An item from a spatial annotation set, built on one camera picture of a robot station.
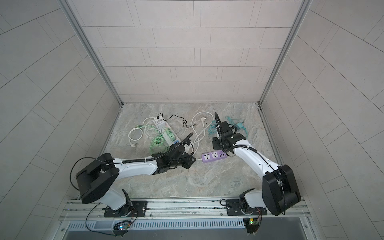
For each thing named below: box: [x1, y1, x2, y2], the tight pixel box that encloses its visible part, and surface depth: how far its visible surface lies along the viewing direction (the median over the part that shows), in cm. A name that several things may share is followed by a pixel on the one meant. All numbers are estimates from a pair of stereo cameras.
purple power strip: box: [201, 150, 228, 163], surface depth 88 cm
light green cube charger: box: [166, 128, 175, 138], surface depth 93 cm
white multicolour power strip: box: [154, 116, 182, 147], surface depth 96 cm
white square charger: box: [158, 122, 166, 133], surface depth 98 cm
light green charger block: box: [168, 132, 176, 142], surface depth 93 cm
